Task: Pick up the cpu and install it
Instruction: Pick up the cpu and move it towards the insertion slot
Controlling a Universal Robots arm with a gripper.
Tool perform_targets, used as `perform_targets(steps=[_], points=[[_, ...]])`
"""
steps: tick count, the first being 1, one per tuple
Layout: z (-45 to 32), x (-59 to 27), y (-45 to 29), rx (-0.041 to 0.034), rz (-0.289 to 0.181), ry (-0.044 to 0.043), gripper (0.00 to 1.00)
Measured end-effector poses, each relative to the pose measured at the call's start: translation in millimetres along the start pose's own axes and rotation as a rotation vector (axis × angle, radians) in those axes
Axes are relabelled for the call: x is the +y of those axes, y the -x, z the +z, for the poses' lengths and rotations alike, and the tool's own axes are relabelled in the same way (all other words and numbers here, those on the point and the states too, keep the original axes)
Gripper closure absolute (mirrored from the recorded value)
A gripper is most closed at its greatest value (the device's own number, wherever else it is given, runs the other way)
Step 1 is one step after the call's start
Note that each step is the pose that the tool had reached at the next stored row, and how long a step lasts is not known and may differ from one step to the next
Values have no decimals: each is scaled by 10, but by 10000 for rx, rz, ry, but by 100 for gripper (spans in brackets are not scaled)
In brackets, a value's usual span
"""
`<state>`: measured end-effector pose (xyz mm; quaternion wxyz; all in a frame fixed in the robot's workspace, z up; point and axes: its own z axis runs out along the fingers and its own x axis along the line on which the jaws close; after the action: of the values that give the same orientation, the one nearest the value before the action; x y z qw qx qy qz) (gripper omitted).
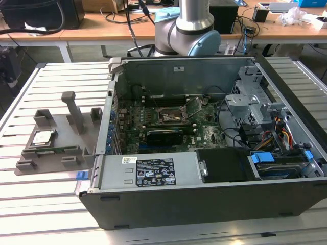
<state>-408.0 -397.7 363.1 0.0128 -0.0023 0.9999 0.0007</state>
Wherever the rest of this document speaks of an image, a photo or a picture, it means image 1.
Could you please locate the small black cube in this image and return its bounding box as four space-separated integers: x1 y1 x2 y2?
252 7 270 23

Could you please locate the CPU socket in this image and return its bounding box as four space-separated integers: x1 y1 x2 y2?
158 106 185 125

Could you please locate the crumpled white paper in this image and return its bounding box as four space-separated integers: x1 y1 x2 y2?
24 21 50 37

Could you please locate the grey case handle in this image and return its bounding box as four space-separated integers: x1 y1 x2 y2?
108 57 124 80

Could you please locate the blue disk carrier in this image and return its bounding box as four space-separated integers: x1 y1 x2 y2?
251 151 275 164

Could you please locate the black graphics card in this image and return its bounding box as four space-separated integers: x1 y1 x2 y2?
146 127 184 146

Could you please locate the coloured power wire bundle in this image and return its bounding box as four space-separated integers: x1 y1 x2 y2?
255 116 294 152

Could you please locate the grey parts rack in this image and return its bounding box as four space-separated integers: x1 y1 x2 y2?
15 91 103 177

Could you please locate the hard disk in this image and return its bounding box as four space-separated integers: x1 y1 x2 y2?
255 162 301 181

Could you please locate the cardboard box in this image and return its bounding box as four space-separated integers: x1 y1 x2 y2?
83 0 124 14

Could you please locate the blue box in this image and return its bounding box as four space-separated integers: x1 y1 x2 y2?
298 0 327 8

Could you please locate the metal socket cover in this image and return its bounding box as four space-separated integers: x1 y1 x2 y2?
184 97 203 120

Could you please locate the long wooden desk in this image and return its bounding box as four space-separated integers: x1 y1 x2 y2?
0 10 327 49

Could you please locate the green motherboard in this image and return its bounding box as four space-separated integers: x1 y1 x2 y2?
115 95 229 155

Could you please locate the black desktop computer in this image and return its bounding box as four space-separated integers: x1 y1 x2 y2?
0 0 85 30

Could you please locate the clear plastic bag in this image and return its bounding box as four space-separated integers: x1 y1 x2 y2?
277 6 308 27

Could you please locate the silver CPU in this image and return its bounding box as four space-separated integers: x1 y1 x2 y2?
32 130 56 146

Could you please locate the black speaker box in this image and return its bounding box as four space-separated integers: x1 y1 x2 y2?
208 3 240 35

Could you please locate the grey power supply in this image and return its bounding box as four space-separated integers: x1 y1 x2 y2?
98 152 205 191

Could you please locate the grey tray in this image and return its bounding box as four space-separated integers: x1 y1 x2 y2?
268 2 300 14

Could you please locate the black plastic shroud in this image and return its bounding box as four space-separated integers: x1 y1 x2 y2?
196 147 255 184

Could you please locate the white box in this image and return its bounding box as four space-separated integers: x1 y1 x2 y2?
300 14 327 31

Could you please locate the black and grey PC case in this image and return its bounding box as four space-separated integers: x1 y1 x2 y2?
74 55 327 230

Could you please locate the metal drive cage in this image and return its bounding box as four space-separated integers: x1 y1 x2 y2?
224 65 289 126

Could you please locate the green RAM stick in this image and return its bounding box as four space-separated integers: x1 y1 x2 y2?
35 145 66 155

